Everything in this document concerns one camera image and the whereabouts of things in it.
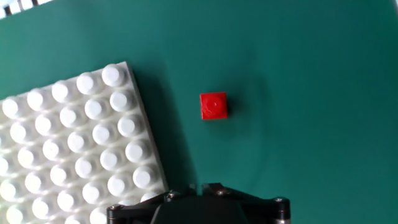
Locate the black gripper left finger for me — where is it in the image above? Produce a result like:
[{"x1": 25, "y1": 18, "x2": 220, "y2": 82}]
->
[{"x1": 106, "y1": 189, "x2": 197, "y2": 224}]

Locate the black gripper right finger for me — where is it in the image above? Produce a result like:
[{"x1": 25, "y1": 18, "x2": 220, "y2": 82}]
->
[{"x1": 201, "y1": 182, "x2": 292, "y2": 224}]

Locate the red single-stud block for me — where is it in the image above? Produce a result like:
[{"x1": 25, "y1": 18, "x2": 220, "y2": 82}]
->
[{"x1": 199, "y1": 91, "x2": 229, "y2": 121}]

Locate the white studded baseplate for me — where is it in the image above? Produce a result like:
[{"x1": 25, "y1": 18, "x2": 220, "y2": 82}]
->
[{"x1": 0, "y1": 61, "x2": 170, "y2": 224}]

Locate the green table mat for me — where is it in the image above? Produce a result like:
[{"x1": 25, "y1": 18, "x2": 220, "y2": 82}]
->
[{"x1": 0, "y1": 0, "x2": 398, "y2": 224}]

